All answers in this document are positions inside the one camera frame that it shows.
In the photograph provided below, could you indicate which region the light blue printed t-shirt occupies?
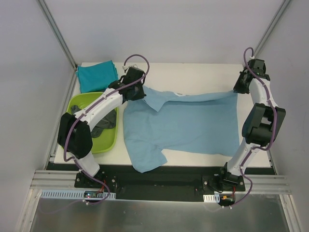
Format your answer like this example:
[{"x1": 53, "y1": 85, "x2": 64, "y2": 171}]
[{"x1": 123, "y1": 88, "x2": 239, "y2": 173}]

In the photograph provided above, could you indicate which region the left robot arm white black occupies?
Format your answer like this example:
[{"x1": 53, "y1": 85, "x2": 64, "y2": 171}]
[{"x1": 57, "y1": 66, "x2": 148, "y2": 188}]

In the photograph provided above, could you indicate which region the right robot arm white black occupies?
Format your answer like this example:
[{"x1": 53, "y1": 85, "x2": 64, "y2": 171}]
[{"x1": 217, "y1": 58, "x2": 286, "y2": 191}]

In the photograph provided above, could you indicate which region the grey t-shirt in basin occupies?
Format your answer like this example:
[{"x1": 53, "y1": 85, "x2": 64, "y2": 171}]
[{"x1": 70, "y1": 105, "x2": 118, "y2": 139}]

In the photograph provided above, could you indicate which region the folded dark teal t-shirt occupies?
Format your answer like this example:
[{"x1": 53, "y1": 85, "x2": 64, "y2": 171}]
[{"x1": 81, "y1": 67, "x2": 121, "y2": 94}]

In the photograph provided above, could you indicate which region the lime green plastic basin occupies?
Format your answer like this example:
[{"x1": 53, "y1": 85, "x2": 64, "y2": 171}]
[{"x1": 67, "y1": 92, "x2": 118, "y2": 154}]

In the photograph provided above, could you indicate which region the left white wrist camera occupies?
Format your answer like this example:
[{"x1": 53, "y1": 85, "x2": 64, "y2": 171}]
[{"x1": 122, "y1": 64, "x2": 137, "y2": 72}]

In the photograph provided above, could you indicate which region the right aluminium frame post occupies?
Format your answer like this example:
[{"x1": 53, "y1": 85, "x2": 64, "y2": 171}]
[{"x1": 242, "y1": 0, "x2": 293, "y2": 67}]

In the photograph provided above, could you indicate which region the aluminium frame post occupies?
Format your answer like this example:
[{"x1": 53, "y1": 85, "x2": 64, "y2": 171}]
[
  {"x1": 36, "y1": 0, "x2": 78, "y2": 70},
  {"x1": 242, "y1": 0, "x2": 293, "y2": 67}
]

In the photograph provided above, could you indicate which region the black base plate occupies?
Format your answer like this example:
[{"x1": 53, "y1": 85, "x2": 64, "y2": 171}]
[{"x1": 45, "y1": 162, "x2": 246, "y2": 201}]

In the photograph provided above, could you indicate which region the left white cable duct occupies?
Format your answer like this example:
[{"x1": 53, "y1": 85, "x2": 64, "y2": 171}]
[{"x1": 41, "y1": 189, "x2": 116, "y2": 201}]

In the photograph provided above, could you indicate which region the white cable duct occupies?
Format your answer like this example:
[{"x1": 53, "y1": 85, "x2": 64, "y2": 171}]
[
  {"x1": 41, "y1": 189, "x2": 116, "y2": 201},
  {"x1": 203, "y1": 194, "x2": 220, "y2": 203}
]

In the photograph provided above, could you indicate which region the left aluminium frame post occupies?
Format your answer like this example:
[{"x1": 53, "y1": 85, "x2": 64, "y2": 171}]
[{"x1": 36, "y1": 0, "x2": 78, "y2": 70}]

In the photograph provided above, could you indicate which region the right white cable duct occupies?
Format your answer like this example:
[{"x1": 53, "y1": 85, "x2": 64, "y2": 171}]
[{"x1": 203, "y1": 194, "x2": 220, "y2": 203}]

